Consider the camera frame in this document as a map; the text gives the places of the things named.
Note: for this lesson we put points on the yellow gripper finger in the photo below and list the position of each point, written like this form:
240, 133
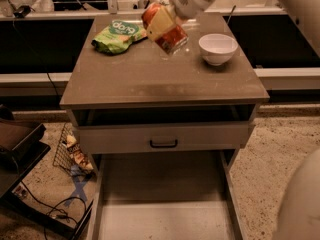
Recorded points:
159, 19

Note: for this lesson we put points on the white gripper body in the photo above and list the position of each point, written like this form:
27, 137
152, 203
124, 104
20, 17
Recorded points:
183, 2

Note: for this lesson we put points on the crushed red coke can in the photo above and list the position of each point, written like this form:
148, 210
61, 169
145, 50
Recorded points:
171, 41

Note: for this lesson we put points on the green chip bag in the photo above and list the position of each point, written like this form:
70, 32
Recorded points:
117, 37

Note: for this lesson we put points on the white ceramic bowl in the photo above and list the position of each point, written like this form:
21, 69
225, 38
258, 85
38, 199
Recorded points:
216, 49

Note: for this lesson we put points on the grey drawer cabinet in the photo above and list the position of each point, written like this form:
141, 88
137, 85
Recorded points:
146, 86

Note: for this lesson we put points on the snack packet in basket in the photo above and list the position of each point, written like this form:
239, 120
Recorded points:
76, 153

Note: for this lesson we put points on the open bottom drawer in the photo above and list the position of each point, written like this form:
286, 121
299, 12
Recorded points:
165, 196

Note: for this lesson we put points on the blue tape cross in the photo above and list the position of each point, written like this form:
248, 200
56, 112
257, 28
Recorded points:
80, 179

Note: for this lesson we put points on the middle drawer with black handle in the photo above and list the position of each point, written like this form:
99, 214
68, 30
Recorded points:
163, 137

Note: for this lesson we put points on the wire mesh basket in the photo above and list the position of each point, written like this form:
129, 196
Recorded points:
62, 158

